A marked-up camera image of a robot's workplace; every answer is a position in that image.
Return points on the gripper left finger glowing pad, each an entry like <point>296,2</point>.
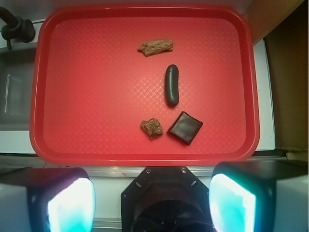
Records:
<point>46,200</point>

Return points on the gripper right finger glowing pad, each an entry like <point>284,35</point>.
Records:
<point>260,196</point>

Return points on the long brown wood chip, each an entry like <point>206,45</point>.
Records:
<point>155,47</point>

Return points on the dark brown square block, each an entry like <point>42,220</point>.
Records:
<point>185,128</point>

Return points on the small brown wood chunk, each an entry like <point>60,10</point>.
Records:
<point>152,128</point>

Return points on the dark green pickle toy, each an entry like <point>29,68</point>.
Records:
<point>172,85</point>

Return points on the black clamp knob fixture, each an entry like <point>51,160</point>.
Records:
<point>16,28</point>

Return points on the brown cardboard box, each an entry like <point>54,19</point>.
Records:
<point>287,54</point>

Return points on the black octagonal mount plate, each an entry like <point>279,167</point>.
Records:
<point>166,199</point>

